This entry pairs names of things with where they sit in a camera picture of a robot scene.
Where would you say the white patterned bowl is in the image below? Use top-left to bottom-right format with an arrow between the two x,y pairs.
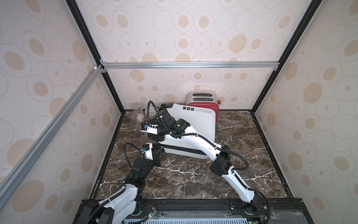
145,106 -> 157,119

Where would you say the aluminium frame rail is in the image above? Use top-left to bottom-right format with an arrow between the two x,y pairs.
1,65 -> 103,210
103,61 -> 280,70

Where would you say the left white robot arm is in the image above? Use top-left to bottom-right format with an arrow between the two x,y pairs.
73,142 -> 162,224

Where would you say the red polka-dot toaster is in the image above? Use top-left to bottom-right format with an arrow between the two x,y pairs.
186,92 -> 221,122

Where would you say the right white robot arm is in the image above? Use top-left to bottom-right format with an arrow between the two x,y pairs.
140,109 -> 270,217

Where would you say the aluminium frame rail back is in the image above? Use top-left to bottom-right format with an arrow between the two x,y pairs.
103,61 -> 280,70

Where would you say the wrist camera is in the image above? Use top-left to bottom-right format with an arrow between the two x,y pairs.
142,143 -> 153,160
140,123 -> 158,135

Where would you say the white hard-shell suitcase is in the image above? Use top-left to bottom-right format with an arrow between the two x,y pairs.
159,104 -> 216,159

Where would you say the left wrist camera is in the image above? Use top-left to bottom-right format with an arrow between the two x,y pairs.
142,143 -> 153,160

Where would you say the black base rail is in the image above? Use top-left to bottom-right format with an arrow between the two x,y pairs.
75,198 -> 311,222

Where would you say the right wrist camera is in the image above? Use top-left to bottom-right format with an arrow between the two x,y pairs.
140,123 -> 158,135

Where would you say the glass jar with rice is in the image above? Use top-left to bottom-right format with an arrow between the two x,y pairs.
132,103 -> 145,122

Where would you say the aluminium frame rail left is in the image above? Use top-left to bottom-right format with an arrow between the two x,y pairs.
1,65 -> 103,210

